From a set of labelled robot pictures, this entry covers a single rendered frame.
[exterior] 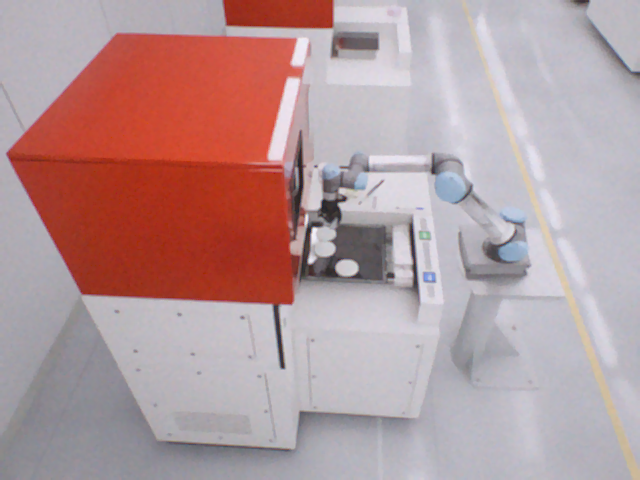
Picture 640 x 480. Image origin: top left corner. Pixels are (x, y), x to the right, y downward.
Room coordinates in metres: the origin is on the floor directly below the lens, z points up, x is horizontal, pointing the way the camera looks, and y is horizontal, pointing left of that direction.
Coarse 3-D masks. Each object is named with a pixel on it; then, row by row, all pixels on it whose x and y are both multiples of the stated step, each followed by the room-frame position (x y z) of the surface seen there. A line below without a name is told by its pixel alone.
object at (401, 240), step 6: (396, 234) 1.78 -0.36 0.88; (402, 234) 1.78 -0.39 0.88; (408, 234) 1.77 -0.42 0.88; (396, 240) 1.73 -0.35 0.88; (402, 240) 1.73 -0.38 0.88; (408, 240) 1.73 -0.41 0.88; (396, 246) 1.69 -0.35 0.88; (402, 246) 1.69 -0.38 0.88; (408, 246) 1.69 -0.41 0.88; (396, 252) 1.65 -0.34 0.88; (402, 252) 1.65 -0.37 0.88; (408, 252) 1.65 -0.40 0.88; (402, 258) 1.61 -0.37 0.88; (408, 258) 1.61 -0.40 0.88; (396, 270) 1.54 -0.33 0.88; (402, 270) 1.54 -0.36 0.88; (408, 270) 1.54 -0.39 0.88; (396, 282) 1.47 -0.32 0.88; (402, 282) 1.47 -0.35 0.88; (408, 282) 1.47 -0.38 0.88
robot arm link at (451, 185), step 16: (448, 160) 1.67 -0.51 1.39; (448, 176) 1.56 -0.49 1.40; (464, 176) 1.60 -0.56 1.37; (448, 192) 1.54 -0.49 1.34; (464, 192) 1.53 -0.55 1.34; (464, 208) 1.55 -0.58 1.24; (480, 208) 1.54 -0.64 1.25; (480, 224) 1.53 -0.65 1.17; (496, 224) 1.52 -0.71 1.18; (512, 224) 1.55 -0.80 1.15; (496, 240) 1.51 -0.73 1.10; (512, 240) 1.49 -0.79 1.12; (512, 256) 1.47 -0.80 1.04
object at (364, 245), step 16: (320, 224) 1.83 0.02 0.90; (336, 240) 1.72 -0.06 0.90; (352, 240) 1.72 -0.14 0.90; (368, 240) 1.72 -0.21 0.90; (320, 256) 1.61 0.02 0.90; (336, 256) 1.61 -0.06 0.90; (352, 256) 1.61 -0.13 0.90; (368, 256) 1.61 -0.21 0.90; (320, 272) 1.51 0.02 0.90; (336, 272) 1.51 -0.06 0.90; (368, 272) 1.51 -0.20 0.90
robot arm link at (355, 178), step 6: (354, 168) 1.72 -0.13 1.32; (360, 168) 1.73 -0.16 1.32; (342, 174) 1.68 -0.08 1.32; (348, 174) 1.68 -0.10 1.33; (354, 174) 1.68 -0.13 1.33; (360, 174) 1.67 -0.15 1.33; (366, 174) 1.68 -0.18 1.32; (342, 180) 1.66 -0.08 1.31; (348, 180) 1.66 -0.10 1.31; (354, 180) 1.65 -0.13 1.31; (360, 180) 1.65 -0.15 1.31; (366, 180) 1.65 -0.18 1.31; (342, 186) 1.65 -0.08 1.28; (348, 186) 1.65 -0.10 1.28; (354, 186) 1.64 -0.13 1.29; (360, 186) 1.64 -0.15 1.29; (366, 186) 1.65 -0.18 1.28
